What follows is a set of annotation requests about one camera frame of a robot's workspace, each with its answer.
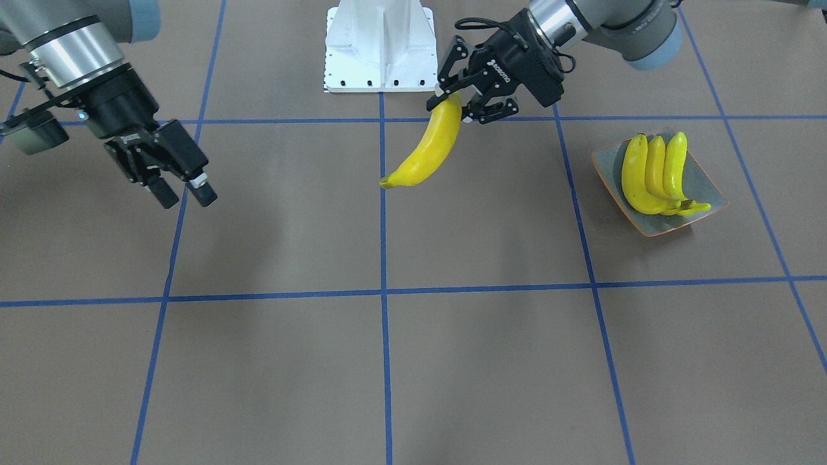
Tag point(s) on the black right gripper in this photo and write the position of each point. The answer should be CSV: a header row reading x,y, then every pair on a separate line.
x,y
123,103

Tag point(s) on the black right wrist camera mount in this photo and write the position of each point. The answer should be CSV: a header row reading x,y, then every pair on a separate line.
x,y
34,131

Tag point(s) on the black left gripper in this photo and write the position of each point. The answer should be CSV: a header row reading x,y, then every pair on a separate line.
x,y
524,66

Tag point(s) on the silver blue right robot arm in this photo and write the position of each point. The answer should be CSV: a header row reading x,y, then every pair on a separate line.
x,y
76,60

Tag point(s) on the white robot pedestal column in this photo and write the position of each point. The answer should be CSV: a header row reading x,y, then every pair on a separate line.
x,y
380,46

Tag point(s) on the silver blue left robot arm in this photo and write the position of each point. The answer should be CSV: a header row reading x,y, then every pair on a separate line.
x,y
647,34

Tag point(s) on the grey square plate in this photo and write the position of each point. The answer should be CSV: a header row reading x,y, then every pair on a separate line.
x,y
697,185

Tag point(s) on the yellow banana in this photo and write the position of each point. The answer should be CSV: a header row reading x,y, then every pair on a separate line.
x,y
633,179
434,147
655,167

